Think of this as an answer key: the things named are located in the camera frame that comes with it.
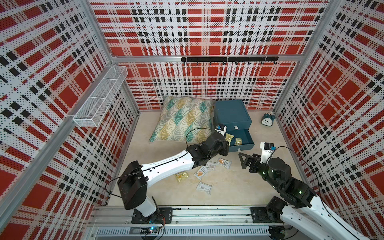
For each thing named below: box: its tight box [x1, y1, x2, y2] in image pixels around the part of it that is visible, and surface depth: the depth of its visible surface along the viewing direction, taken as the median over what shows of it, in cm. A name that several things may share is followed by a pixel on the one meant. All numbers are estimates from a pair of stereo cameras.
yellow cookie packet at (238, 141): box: [234, 137, 243, 146], surface depth 92 cm
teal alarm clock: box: [261, 113, 276, 127], surface depth 110 cm
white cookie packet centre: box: [205, 161, 217, 170], surface depth 92 cm
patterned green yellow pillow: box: [149, 95, 215, 144], surface depth 97 cm
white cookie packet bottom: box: [195, 181, 212, 195], surface depth 84 cm
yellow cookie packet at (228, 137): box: [225, 132, 235, 147], surface depth 78 cm
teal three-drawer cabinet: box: [213, 99, 255, 153], surface depth 90 cm
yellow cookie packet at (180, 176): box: [175, 171, 189, 183], surface depth 87 cm
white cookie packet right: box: [216, 157, 232, 169], surface depth 92 cm
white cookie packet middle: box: [193, 166, 209, 180], surface depth 88 cm
